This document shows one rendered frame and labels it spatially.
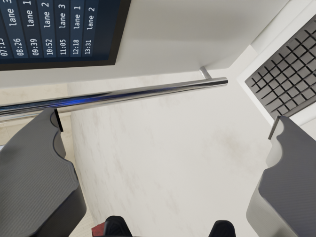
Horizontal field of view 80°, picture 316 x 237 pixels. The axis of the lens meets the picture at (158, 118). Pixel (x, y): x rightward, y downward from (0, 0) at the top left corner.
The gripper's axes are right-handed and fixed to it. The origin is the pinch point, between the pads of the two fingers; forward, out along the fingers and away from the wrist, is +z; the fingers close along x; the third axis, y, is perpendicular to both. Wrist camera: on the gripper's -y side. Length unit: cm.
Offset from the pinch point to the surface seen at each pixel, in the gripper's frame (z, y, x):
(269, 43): 38.3, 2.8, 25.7
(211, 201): 108, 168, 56
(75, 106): 14.3, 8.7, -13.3
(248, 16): 33.2, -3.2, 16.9
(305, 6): 35.1, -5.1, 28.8
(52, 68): 16.6, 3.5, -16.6
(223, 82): 34.0, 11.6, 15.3
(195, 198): 123, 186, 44
